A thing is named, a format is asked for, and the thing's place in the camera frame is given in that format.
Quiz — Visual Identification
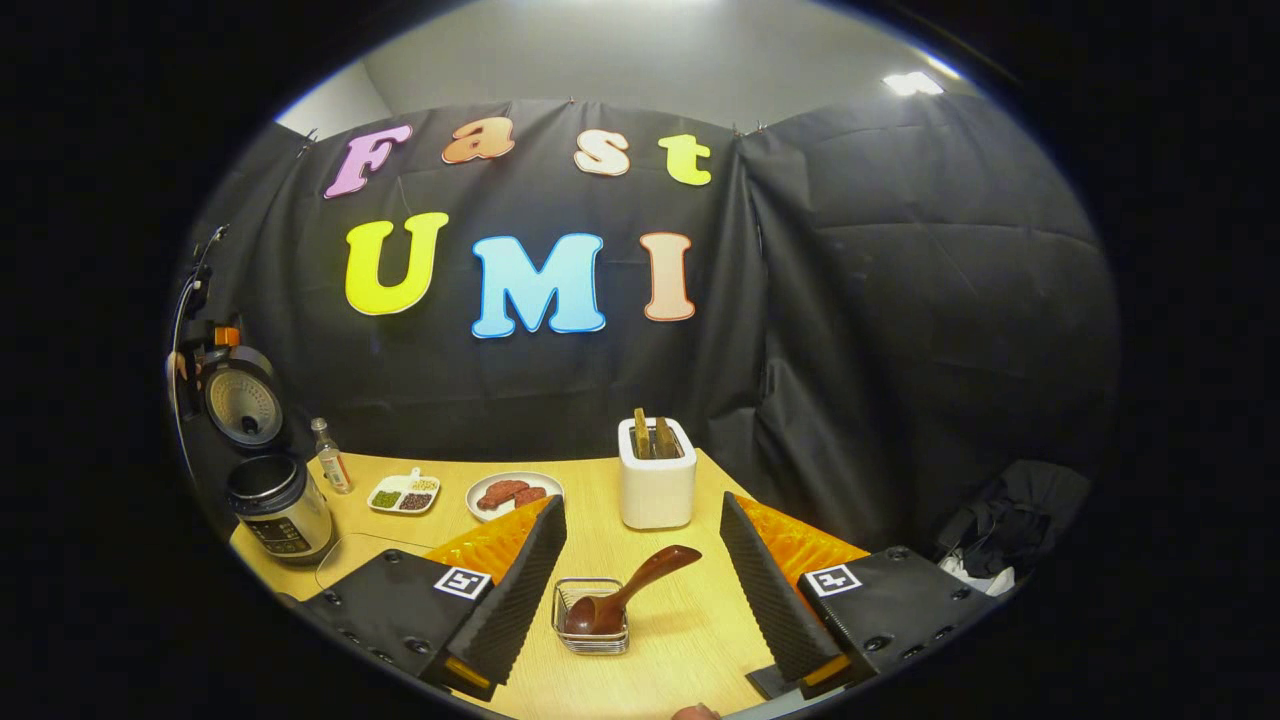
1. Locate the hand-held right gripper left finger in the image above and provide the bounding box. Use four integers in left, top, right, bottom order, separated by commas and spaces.
298, 495, 569, 703

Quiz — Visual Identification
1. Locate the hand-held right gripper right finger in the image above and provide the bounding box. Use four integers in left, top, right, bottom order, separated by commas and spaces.
719, 489, 1003, 701

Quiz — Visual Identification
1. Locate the metal wire chopstick holder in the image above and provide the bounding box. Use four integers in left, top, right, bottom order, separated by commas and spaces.
551, 577, 631, 656

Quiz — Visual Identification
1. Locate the brown wooden spoon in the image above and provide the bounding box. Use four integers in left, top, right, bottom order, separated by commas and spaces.
563, 545, 703, 638

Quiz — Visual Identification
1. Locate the dark grey rice cooker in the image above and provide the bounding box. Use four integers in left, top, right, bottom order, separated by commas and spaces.
200, 345, 337, 567

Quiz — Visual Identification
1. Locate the white round plate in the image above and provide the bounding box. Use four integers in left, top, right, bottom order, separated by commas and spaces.
465, 471, 565, 524

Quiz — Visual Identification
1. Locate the white toaster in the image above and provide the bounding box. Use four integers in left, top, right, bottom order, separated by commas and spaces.
617, 417, 698, 531

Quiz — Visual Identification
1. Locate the white divided bean dish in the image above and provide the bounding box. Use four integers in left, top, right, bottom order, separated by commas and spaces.
367, 467, 442, 515

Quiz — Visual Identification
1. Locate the small clear glass bottle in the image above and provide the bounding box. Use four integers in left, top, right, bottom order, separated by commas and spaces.
310, 417, 353, 495

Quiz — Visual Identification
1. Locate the white cloth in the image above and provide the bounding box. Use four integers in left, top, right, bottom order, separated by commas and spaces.
940, 550, 1017, 597

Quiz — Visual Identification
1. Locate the dark cloth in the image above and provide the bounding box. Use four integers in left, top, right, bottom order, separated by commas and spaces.
935, 460, 1091, 591

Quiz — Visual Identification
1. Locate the black backdrop cloth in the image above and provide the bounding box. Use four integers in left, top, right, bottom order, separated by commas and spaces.
170, 95, 1121, 561

